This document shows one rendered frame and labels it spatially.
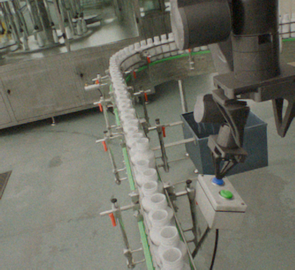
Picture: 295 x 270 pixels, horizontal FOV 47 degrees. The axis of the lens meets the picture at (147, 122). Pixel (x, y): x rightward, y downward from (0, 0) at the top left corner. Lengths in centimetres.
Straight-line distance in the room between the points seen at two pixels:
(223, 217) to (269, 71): 48
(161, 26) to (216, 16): 593
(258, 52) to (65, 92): 410
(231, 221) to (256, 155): 78
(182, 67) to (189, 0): 232
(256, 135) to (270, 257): 92
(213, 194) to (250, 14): 53
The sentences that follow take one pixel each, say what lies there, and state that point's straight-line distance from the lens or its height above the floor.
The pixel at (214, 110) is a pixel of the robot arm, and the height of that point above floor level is 133.
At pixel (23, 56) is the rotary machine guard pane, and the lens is 444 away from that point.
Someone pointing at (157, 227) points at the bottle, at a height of 115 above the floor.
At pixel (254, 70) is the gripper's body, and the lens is 44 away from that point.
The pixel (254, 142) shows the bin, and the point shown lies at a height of 87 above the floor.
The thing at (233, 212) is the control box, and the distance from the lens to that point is 86.
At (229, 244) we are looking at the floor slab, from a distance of 233.
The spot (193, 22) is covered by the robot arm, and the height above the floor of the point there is 158.
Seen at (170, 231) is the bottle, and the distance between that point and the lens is 73.
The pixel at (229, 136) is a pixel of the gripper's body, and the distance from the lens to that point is 83.
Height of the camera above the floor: 164
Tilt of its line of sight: 24 degrees down
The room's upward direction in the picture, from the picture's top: 11 degrees counter-clockwise
